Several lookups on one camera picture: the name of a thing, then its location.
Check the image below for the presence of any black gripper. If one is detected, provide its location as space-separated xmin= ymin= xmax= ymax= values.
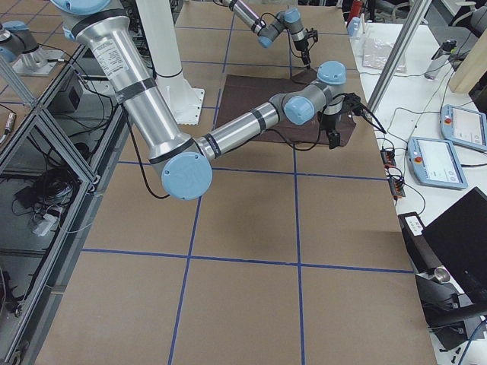
xmin=321 ymin=114 xmax=339 ymax=149
xmin=296 ymin=39 xmax=310 ymax=68

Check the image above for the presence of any brown t-shirt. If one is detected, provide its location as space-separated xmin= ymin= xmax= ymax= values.
xmin=215 ymin=61 xmax=356 ymax=147

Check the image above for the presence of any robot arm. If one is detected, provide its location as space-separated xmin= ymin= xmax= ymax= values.
xmin=215 ymin=0 xmax=318 ymax=69
xmin=53 ymin=1 xmax=346 ymax=200

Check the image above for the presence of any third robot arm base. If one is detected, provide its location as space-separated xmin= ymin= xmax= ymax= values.
xmin=1 ymin=21 xmax=65 ymax=76

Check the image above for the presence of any red cylinder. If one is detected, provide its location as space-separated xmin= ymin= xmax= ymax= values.
xmin=349 ymin=0 xmax=363 ymax=18

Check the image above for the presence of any clear plastic bag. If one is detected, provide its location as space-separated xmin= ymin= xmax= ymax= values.
xmin=362 ymin=38 xmax=394 ymax=70

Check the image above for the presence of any near teach pendant tablet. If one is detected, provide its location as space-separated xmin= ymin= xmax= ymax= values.
xmin=407 ymin=137 xmax=468 ymax=190

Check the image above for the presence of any teach pendant tablet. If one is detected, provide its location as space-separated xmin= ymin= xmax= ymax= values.
xmin=407 ymin=137 xmax=468 ymax=190
xmin=440 ymin=104 xmax=486 ymax=152

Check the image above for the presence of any far teach pendant tablet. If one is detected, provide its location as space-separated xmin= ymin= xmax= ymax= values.
xmin=440 ymin=104 xmax=486 ymax=152

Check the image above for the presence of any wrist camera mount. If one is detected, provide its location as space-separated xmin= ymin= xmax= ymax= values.
xmin=306 ymin=28 xmax=318 ymax=43
xmin=341 ymin=93 xmax=366 ymax=116

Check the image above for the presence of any aluminium frame post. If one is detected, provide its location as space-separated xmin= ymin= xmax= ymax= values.
xmin=368 ymin=0 xmax=431 ymax=113

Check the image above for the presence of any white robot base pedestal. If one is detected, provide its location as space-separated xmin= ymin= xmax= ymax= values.
xmin=136 ymin=0 xmax=205 ymax=125

